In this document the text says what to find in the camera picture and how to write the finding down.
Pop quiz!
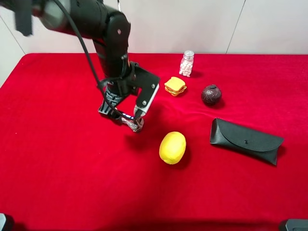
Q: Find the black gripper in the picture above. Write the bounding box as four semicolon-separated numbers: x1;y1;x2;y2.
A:
98;62;160;125

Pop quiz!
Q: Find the chocolate bar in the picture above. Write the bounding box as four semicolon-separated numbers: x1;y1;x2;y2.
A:
115;111;144;133

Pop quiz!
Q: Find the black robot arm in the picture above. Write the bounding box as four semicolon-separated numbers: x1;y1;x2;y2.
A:
0;0;160;131

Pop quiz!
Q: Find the toy sandwich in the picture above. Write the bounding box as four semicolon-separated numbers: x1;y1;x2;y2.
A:
164;77;187;96

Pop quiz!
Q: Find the yellow lemon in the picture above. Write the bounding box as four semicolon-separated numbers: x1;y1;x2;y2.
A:
159;131;186;165

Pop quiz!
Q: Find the glass jar of pink candies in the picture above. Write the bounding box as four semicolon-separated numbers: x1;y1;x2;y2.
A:
179;50;194;77

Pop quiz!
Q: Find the dark maroon round fruit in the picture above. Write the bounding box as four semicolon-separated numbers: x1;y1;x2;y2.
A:
201;84;222;105

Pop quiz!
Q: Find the red velvet tablecloth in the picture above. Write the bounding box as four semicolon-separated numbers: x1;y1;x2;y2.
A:
0;53;308;231

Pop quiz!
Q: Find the black glasses case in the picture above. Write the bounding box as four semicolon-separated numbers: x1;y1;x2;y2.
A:
210;118;284;165

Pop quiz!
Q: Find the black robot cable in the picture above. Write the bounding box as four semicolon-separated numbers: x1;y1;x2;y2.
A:
51;0;135;120

